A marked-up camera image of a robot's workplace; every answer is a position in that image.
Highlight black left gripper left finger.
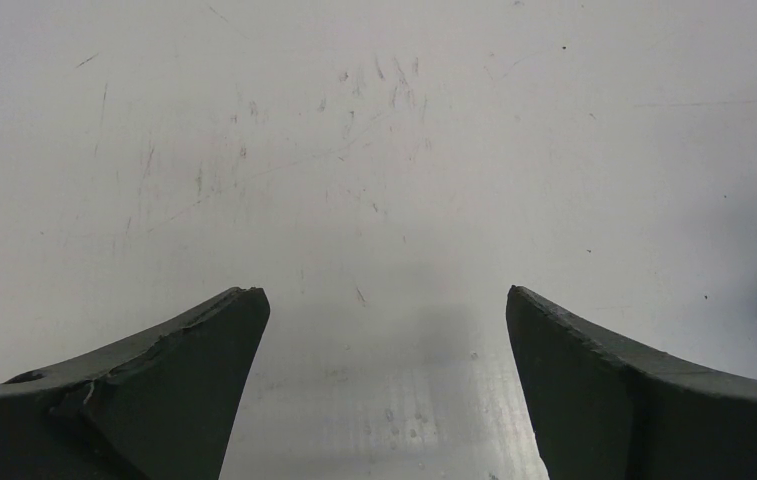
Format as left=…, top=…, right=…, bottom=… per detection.
left=0, top=288, right=270, bottom=479

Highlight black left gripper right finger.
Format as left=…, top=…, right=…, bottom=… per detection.
left=506, top=286, right=757, bottom=479

